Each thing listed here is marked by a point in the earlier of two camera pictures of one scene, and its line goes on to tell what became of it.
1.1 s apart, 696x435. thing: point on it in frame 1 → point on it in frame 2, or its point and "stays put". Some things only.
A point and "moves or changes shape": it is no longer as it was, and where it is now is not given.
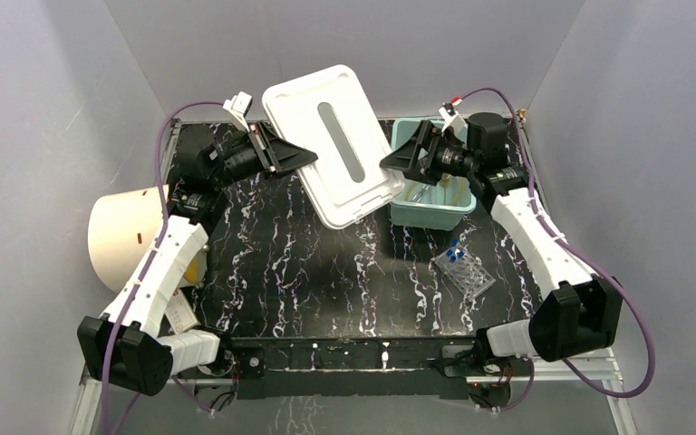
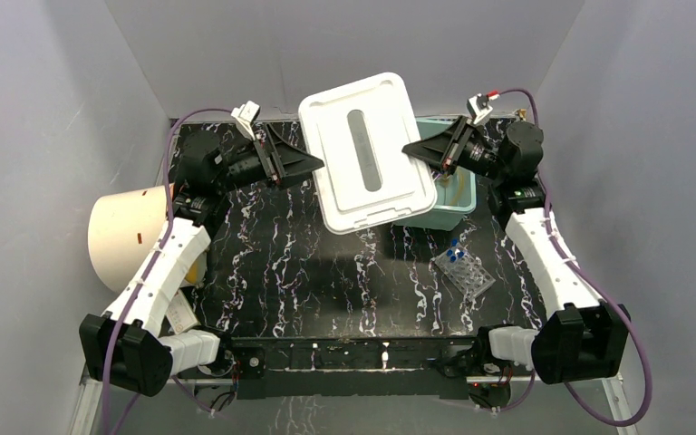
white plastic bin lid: x=327 y=113 moves or changes shape
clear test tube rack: x=465 y=274 stays put
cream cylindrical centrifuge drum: x=122 y=227 stays put
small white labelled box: x=179 y=313 stays put
